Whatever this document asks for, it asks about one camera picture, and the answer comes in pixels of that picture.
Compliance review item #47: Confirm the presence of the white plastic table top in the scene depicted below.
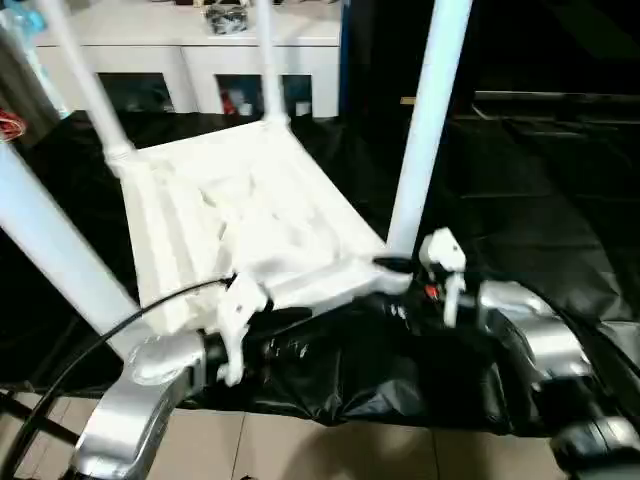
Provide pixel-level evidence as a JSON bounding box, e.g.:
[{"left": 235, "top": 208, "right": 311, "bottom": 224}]
[{"left": 108, "top": 118, "right": 415, "bottom": 337}]

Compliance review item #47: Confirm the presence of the grey curtain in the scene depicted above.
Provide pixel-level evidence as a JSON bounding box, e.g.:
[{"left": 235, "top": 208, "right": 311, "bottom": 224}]
[{"left": 0, "top": 10, "right": 66, "bottom": 126}]

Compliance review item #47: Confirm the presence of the white sideboard with glass doors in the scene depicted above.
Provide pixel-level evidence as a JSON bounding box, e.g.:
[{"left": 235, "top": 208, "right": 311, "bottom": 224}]
[{"left": 30, "top": 0, "right": 343, "bottom": 116}]

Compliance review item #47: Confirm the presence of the dark object on cabinet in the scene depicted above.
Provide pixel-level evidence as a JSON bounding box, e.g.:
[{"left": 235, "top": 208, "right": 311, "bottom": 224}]
[{"left": 203, "top": 2, "right": 251, "bottom": 35}]

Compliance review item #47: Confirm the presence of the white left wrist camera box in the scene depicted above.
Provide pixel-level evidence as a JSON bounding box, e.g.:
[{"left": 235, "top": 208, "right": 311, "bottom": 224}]
[{"left": 215, "top": 275, "right": 274, "bottom": 387}]

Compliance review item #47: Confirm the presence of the red wire basket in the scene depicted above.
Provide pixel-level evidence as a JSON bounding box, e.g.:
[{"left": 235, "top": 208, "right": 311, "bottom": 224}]
[{"left": 0, "top": 108, "right": 27, "bottom": 143}]

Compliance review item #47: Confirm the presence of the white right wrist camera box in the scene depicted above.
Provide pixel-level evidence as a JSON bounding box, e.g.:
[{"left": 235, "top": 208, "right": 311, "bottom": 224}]
[{"left": 418, "top": 228, "right": 468, "bottom": 327}]

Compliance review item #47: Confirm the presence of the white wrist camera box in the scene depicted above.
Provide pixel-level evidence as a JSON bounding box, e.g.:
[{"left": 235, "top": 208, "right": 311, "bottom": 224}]
[
  {"left": 215, "top": 275, "right": 274, "bottom": 387},
  {"left": 418, "top": 228, "right": 468, "bottom": 327}
]

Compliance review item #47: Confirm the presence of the blue lit device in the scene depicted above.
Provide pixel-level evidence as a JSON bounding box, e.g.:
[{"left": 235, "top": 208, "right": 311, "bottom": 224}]
[{"left": 5, "top": 0, "right": 49, "bottom": 41}]

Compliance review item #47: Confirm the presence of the black plastic mat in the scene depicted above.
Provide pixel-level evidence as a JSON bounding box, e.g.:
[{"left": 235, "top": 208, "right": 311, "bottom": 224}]
[{"left": 0, "top": 108, "right": 640, "bottom": 433}]

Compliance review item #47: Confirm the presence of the white plastic table leg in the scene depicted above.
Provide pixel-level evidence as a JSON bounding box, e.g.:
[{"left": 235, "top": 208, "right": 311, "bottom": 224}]
[
  {"left": 0, "top": 140, "right": 143, "bottom": 353},
  {"left": 255, "top": 0, "right": 292, "bottom": 127},
  {"left": 384, "top": 0, "right": 475, "bottom": 265},
  {"left": 40, "top": 0, "right": 137, "bottom": 163}
]

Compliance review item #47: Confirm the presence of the black folding table frame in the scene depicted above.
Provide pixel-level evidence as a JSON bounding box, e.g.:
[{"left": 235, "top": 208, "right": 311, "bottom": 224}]
[{"left": 0, "top": 390, "right": 81, "bottom": 451}]

